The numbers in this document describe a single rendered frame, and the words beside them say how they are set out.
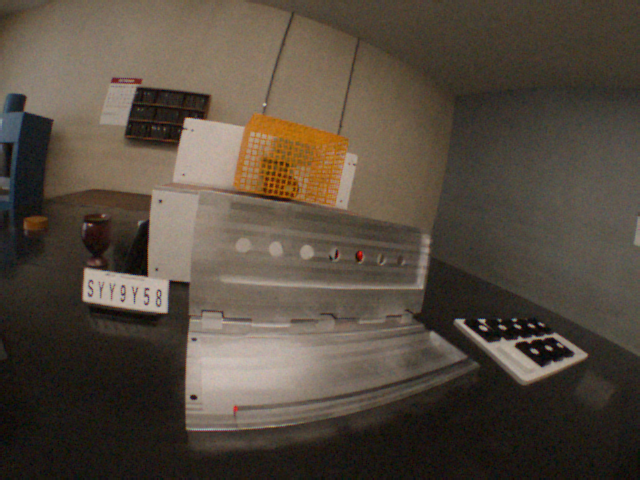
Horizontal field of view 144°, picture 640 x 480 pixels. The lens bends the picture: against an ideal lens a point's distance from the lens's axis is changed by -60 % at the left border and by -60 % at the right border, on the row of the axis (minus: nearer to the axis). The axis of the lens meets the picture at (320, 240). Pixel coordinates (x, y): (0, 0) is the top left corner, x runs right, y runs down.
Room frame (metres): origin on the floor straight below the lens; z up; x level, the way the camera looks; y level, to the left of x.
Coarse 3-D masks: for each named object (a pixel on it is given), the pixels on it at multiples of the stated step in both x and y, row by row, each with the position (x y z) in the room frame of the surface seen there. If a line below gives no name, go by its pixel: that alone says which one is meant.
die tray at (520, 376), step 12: (456, 324) 0.52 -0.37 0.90; (468, 336) 0.46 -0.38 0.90; (552, 336) 0.47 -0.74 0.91; (492, 348) 0.40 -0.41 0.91; (576, 348) 0.38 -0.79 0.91; (504, 360) 0.35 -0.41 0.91; (528, 360) 0.34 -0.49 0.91; (564, 360) 0.33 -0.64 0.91; (576, 360) 0.32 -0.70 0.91; (516, 372) 0.30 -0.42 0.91; (540, 372) 0.29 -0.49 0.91; (552, 372) 0.29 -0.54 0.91
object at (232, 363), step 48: (192, 336) 0.27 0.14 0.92; (240, 336) 0.30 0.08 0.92; (288, 336) 0.33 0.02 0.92; (336, 336) 0.36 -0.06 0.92; (384, 336) 0.39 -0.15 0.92; (192, 384) 0.18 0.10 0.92; (240, 384) 0.21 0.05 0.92; (288, 384) 0.23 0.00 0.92; (336, 384) 0.25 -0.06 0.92; (384, 384) 0.26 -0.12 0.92; (432, 384) 0.26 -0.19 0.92; (192, 432) 0.13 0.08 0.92; (240, 432) 0.15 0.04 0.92; (288, 432) 0.17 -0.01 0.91
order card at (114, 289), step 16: (96, 272) 0.28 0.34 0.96; (112, 272) 0.29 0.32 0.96; (96, 288) 0.27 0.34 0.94; (112, 288) 0.28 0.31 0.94; (128, 288) 0.30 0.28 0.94; (144, 288) 0.31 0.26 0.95; (160, 288) 0.32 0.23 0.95; (112, 304) 0.27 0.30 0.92; (128, 304) 0.29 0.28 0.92; (144, 304) 0.30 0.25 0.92; (160, 304) 0.31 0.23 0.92
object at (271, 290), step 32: (224, 224) 0.33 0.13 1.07; (256, 224) 0.36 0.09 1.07; (288, 224) 0.38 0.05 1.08; (320, 224) 0.40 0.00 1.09; (352, 224) 0.43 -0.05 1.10; (384, 224) 0.44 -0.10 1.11; (192, 256) 0.30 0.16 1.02; (224, 256) 0.33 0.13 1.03; (256, 256) 0.35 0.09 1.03; (288, 256) 0.37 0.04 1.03; (320, 256) 0.40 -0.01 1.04; (352, 256) 0.42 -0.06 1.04; (384, 256) 0.46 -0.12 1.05; (416, 256) 0.49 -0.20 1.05; (192, 288) 0.30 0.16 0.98; (224, 288) 0.32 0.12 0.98; (256, 288) 0.34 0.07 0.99; (288, 288) 0.36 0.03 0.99; (320, 288) 0.38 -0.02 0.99; (352, 288) 0.41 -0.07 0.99; (384, 288) 0.44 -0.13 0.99; (416, 288) 0.47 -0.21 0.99; (256, 320) 0.33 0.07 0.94; (288, 320) 0.35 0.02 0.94; (384, 320) 0.43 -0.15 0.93
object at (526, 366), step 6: (498, 348) 0.39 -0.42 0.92; (504, 348) 0.38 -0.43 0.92; (510, 348) 0.38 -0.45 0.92; (504, 354) 0.36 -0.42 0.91; (510, 354) 0.35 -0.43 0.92; (516, 354) 0.35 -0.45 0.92; (510, 360) 0.34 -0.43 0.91; (516, 360) 0.33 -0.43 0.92; (522, 360) 0.33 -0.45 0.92; (522, 366) 0.31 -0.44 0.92; (528, 366) 0.30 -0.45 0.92; (534, 366) 0.30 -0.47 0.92; (528, 372) 0.30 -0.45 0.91
